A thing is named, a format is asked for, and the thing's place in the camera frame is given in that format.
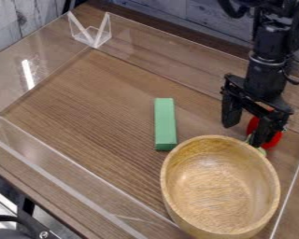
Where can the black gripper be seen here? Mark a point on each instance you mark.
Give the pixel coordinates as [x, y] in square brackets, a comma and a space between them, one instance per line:
[256, 93]

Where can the red plush strawberry toy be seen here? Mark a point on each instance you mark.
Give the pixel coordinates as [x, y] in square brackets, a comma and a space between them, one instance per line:
[266, 145]

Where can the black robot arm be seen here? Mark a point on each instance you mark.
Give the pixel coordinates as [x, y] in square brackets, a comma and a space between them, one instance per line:
[275, 28]

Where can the green rectangular block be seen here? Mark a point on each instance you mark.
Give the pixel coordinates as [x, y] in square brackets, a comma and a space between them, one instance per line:
[166, 129]

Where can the wooden oval bowl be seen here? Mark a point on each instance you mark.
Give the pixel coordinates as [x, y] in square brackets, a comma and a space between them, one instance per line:
[219, 187]

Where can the black equipment under table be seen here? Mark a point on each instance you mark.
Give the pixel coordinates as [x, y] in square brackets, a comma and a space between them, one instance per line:
[28, 229]

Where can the clear acrylic corner bracket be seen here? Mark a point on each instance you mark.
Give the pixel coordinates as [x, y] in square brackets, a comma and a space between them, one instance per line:
[93, 36]

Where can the clear acrylic tray wall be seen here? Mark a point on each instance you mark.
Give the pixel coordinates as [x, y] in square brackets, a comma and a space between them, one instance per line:
[93, 208]

